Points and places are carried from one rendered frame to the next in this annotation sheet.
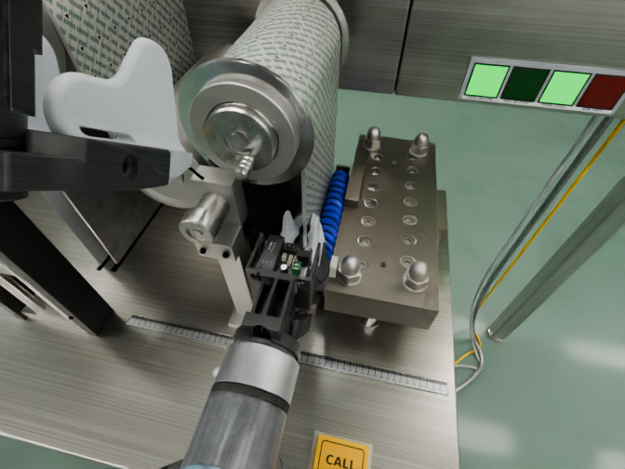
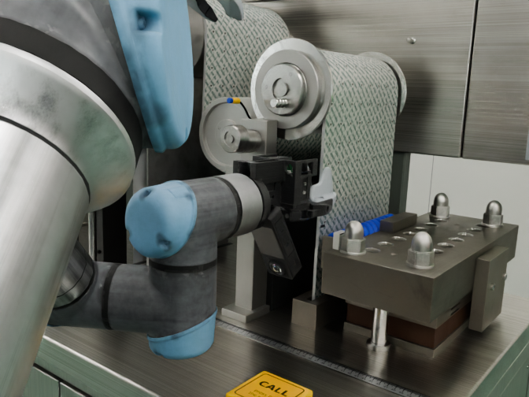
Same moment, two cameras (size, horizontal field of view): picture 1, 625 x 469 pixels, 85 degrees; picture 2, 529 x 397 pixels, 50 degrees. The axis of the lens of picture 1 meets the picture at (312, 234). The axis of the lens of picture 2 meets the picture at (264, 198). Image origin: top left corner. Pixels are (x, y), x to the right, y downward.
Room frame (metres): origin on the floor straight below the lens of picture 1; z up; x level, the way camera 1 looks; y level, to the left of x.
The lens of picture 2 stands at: (-0.47, -0.26, 1.25)
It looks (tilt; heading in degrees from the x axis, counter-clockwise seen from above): 11 degrees down; 25
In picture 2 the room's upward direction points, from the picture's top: 2 degrees clockwise
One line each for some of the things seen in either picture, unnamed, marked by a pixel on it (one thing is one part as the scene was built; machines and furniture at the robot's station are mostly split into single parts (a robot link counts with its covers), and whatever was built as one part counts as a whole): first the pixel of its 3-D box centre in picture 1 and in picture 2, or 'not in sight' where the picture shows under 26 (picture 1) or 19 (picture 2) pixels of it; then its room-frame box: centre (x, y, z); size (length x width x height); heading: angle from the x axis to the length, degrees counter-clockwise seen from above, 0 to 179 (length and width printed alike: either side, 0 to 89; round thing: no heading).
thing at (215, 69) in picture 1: (246, 130); (290, 90); (0.32, 0.07, 1.25); 0.15 x 0.01 x 0.15; 78
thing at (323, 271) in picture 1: (311, 271); (309, 206); (0.25, 0.00, 1.09); 0.09 x 0.05 x 0.02; 167
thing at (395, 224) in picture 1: (388, 213); (430, 254); (0.44, -0.14, 1.00); 0.40 x 0.16 x 0.06; 168
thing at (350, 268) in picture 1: (350, 267); (353, 236); (0.28, -0.05, 1.05); 0.04 x 0.04 x 0.04
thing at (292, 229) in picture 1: (289, 228); not in sight; (0.30, 0.03, 1.11); 0.09 x 0.03 x 0.06; 169
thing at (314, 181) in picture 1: (321, 170); (358, 179); (0.43, -0.01, 1.11); 0.23 x 0.01 x 0.18; 168
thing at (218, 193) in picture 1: (232, 265); (248, 220); (0.28, 0.11, 1.05); 0.06 x 0.05 x 0.31; 168
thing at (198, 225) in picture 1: (199, 226); (234, 139); (0.25, 0.12, 1.18); 0.04 x 0.02 x 0.04; 78
